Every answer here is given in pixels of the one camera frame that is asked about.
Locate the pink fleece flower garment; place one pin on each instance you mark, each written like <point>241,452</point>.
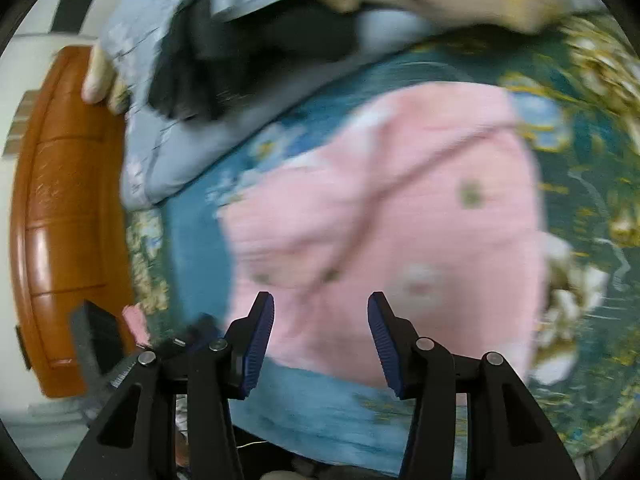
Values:
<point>426,194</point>

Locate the cream floral pillow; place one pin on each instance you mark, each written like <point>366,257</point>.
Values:
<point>102,84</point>

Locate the black white striped garment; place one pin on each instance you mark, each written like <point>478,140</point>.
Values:
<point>207,64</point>

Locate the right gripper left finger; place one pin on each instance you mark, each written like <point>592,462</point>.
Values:
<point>134,435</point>

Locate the grey daisy print quilt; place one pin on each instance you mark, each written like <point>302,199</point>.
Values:
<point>162,155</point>

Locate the wooden headboard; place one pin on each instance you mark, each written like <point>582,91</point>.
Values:
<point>67,227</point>

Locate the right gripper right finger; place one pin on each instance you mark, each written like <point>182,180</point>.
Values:
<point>509,436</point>

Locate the teal floral plush blanket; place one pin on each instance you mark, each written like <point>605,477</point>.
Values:
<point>576,89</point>

